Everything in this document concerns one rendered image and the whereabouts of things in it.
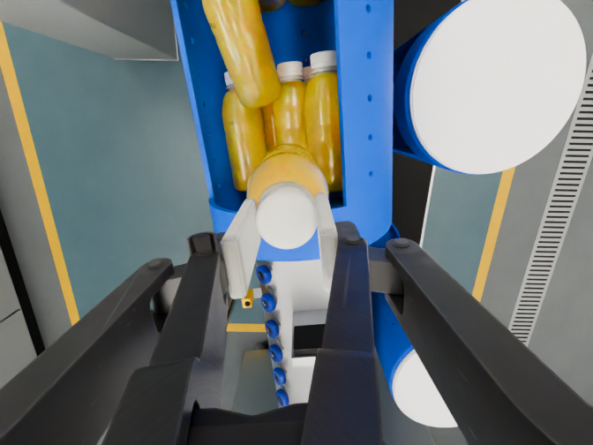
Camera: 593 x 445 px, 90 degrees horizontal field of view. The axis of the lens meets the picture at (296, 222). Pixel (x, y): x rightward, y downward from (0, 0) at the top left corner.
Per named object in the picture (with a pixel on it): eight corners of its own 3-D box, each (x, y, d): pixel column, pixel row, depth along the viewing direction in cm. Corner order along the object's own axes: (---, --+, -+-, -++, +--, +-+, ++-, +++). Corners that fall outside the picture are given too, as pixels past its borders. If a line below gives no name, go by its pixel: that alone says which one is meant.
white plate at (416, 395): (474, 440, 74) (471, 434, 75) (541, 358, 66) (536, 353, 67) (373, 411, 71) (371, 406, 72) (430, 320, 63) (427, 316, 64)
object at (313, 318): (293, 320, 76) (292, 367, 61) (291, 305, 74) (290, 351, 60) (332, 316, 75) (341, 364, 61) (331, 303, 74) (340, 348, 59)
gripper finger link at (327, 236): (319, 233, 13) (337, 231, 13) (314, 192, 19) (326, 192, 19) (324, 293, 14) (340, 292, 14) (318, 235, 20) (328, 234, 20)
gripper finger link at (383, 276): (341, 266, 11) (422, 260, 11) (330, 221, 16) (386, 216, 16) (343, 299, 12) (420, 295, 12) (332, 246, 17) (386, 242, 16)
